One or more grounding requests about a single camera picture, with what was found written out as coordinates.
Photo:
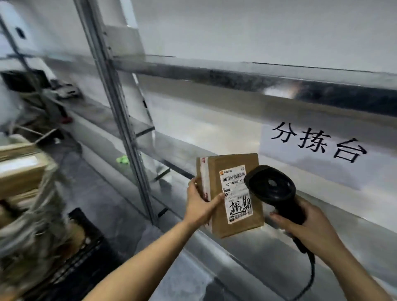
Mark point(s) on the white VR headset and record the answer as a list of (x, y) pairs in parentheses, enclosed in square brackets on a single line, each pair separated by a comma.
[(63, 90)]

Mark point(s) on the black plastic crate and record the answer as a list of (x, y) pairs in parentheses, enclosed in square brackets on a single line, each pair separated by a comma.
[(24, 80), (83, 257)]

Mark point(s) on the white metal folding frame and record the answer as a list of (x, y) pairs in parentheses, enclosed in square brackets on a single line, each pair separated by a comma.
[(34, 131)]

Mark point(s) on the green woven sack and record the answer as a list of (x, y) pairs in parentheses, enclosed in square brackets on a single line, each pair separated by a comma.
[(37, 235)]

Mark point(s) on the white wall board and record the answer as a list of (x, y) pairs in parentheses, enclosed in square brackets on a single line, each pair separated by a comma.
[(9, 40)]

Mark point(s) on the small red object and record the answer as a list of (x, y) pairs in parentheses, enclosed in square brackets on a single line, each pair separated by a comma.
[(65, 120)]

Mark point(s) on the green plastic bag roll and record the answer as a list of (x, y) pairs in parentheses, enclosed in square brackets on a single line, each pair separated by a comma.
[(122, 160)]

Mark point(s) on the person's left forearm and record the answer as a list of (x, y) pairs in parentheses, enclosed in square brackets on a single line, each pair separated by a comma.
[(139, 266)]

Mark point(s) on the white paper sign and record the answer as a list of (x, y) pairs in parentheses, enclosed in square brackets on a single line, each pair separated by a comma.
[(279, 167)]

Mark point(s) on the black barcode scanner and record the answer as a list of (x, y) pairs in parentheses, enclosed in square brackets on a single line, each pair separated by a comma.
[(270, 183)]

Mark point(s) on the red stamp label cardboard box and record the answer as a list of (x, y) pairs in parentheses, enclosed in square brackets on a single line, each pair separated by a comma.
[(214, 173)]

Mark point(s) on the parcel with red print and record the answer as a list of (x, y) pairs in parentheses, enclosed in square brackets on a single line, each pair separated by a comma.
[(18, 176)]

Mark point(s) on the person's left hand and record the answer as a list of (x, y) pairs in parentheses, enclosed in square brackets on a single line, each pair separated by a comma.
[(198, 211)]

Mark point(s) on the metal shelving rack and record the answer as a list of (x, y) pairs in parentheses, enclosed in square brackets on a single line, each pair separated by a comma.
[(217, 74)]

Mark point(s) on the person's right hand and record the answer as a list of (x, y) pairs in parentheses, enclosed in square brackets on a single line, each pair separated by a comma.
[(319, 235)]

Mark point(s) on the small black device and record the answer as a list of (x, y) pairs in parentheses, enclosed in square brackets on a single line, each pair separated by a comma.
[(20, 32)]

